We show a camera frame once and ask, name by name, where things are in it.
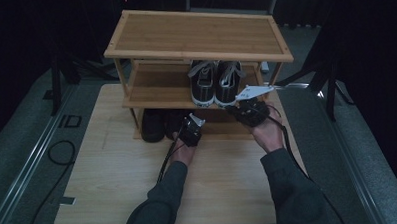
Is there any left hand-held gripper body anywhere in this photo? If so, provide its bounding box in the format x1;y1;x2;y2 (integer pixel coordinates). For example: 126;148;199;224
178;112;208;149

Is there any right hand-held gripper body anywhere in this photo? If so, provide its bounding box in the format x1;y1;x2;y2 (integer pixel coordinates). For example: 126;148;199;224
234;83;278;129

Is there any black mesh shoe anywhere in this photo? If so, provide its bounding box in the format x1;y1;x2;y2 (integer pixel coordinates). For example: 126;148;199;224
163;108;197;141
139;107;168;144

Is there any black white canvas sneaker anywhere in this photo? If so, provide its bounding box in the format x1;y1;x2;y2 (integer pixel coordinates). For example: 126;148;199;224
187;59;220;109
213;59;248;109

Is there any wooden shoe rack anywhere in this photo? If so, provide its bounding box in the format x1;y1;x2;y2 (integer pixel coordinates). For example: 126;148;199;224
101;3;297;146

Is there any person's left hand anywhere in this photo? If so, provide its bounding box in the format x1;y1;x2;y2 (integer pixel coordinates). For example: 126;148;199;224
169;132;198;168

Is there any person's right hand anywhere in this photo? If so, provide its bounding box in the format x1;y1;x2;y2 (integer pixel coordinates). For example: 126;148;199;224
248;100;286;155

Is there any black metal stand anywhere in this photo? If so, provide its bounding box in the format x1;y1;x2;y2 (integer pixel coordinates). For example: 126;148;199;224
277;48;355;124
48;49;123;117

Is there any left hand-held gripper cable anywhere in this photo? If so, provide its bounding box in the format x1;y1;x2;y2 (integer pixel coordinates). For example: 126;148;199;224
154;125;191;185

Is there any hand-held gripper cable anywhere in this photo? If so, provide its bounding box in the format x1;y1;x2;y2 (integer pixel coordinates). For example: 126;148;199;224
154;125;191;185
268;101;346;224

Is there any right hand-held gripper cable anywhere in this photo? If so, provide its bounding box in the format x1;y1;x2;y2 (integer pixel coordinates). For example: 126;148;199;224
268;101;346;224

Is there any aluminium floor rail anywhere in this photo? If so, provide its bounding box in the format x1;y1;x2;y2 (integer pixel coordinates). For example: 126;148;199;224
0;84;84;224
275;79;389;224

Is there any black floor cable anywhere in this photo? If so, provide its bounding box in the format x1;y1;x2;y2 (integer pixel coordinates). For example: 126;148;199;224
22;139;79;224

